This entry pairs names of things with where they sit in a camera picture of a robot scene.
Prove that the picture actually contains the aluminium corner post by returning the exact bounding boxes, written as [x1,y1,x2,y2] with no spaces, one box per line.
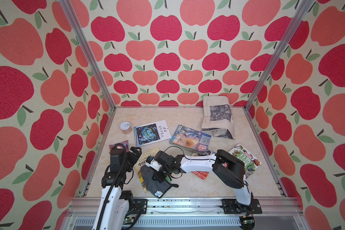
[59,0,116,112]
[243,0,313,114]

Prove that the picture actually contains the clear tape roll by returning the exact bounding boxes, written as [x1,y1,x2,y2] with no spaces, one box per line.
[120,121,132,135]

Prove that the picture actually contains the yellow Chinese history picture book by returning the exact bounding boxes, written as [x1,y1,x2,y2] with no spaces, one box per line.
[134,147,160,193]

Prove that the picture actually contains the left rear aluminium corner post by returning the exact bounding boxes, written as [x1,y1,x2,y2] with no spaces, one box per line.
[59,0,116,112]

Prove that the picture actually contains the purple candy bag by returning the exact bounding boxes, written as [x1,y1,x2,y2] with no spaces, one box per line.
[109,140,129,151]

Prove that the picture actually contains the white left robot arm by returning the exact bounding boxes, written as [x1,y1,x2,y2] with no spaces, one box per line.
[92,143,146,230]

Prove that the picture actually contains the red black manga book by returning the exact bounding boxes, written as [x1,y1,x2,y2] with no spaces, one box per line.
[191,150,216,181]

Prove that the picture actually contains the red green cover book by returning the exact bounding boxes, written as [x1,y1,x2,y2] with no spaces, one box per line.
[229,144,262,178]

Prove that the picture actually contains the grey green microfibre cloth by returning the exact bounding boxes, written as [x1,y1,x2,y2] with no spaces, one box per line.
[142,167,179,198]

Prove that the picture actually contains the cream printed canvas bag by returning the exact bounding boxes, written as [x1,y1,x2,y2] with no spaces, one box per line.
[201,96,235,140]

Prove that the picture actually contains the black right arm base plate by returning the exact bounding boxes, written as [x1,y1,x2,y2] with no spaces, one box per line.
[220,199,263,215]

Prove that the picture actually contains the right rear aluminium corner post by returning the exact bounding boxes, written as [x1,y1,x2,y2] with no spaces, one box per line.
[243,0,313,114]

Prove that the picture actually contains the blue robot sunflower magazine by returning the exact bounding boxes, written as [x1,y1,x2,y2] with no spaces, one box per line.
[170,125,211,153]

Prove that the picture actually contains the white book with blue vortex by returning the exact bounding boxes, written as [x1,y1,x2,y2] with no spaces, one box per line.
[133,120,172,147]

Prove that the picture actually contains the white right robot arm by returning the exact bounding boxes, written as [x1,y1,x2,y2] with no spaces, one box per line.
[146,149,254,214]

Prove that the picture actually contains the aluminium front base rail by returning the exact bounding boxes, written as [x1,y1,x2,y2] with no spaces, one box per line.
[59,197,310,230]

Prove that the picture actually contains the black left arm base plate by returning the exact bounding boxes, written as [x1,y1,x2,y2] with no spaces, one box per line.
[133,198,148,214]

